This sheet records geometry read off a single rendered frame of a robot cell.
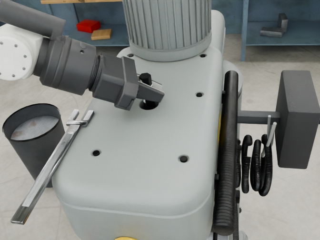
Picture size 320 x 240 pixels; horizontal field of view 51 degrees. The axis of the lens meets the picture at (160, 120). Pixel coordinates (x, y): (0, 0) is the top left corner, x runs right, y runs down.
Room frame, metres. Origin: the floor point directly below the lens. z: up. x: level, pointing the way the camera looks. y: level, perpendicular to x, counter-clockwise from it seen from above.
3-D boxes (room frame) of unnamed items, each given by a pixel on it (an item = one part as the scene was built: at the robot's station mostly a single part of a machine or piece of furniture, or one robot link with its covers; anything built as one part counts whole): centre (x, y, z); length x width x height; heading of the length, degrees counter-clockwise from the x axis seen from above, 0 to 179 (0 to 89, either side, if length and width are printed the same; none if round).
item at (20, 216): (0.39, 0.18, 1.89); 0.24 x 0.04 x 0.01; 163
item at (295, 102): (0.71, -0.39, 1.62); 0.20 x 0.09 x 0.21; 164
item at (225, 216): (0.51, -0.13, 1.79); 0.45 x 0.04 x 0.04; 164
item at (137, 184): (0.53, 0.01, 1.81); 0.47 x 0.26 x 0.16; 164
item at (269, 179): (0.72, -0.25, 1.45); 0.18 x 0.16 x 0.21; 164
